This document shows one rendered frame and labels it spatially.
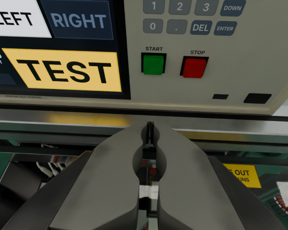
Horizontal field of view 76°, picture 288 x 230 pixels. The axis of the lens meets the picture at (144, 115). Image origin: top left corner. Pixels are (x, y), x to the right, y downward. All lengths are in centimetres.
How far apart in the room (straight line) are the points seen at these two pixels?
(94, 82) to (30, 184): 46
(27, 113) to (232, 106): 24
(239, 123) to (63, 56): 20
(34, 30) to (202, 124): 19
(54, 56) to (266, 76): 20
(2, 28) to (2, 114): 11
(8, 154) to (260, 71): 34
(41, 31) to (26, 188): 50
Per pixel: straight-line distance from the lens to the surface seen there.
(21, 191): 63
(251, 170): 28
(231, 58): 19
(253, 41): 19
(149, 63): 17
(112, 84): 20
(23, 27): 19
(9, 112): 27
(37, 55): 21
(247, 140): 25
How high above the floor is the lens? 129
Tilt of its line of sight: 53 degrees down
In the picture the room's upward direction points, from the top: 1 degrees clockwise
